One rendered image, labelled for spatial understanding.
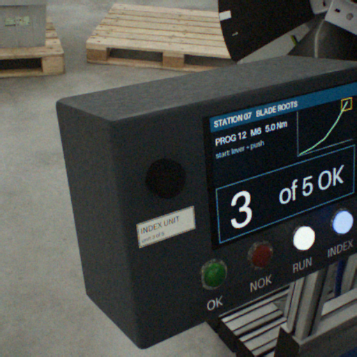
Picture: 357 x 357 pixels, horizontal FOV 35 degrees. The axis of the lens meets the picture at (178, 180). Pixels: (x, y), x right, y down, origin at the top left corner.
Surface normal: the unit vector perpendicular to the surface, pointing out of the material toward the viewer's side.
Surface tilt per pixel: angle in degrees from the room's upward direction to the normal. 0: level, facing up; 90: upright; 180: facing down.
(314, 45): 52
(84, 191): 90
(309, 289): 90
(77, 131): 90
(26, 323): 0
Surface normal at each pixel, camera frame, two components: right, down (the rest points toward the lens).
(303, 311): -0.84, 0.25
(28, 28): 0.29, 0.61
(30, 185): 0.06, -0.84
